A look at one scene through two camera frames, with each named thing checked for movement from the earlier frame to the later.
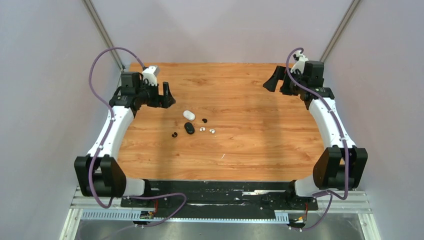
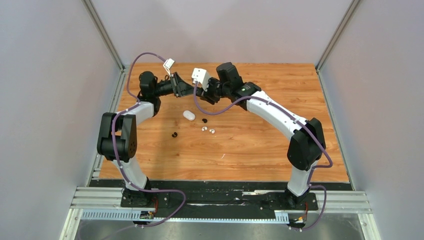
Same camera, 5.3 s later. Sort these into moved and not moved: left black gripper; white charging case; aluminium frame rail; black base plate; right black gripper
Moved: right black gripper; left black gripper
Not moved: white charging case; black base plate; aluminium frame rail
